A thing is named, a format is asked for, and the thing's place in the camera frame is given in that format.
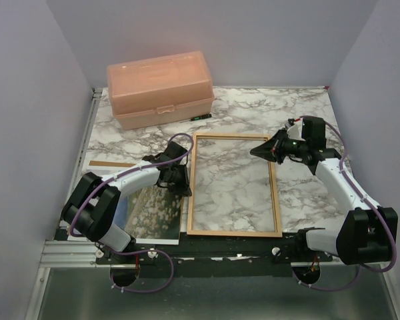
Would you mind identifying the black green marker pen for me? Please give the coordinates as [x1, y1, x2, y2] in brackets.
[190, 113, 212, 121]

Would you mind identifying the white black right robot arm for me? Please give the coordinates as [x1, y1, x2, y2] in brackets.
[250, 129, 398, 269]

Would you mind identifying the pink plastic storage box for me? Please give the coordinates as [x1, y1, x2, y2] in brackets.
[107, 51, 215, 130]

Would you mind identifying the flower field photo print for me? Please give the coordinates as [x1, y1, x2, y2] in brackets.
[65, 166, 183, 246]

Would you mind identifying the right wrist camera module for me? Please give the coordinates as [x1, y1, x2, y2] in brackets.
[285, 116, 327, 149]

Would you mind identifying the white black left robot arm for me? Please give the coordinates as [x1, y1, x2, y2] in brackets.
[61, 161, 191, 263]

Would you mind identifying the brown frame backing board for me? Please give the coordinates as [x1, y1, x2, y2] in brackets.
[88, 160, 183, 241]

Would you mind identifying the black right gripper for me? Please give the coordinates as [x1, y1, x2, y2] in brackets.
[251, 127, 309, 165]

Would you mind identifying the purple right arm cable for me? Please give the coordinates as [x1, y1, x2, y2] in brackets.
[291, 115, 397, 291]

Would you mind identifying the black robot mounting base rail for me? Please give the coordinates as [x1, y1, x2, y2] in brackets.
[55, 229, 357, 279]

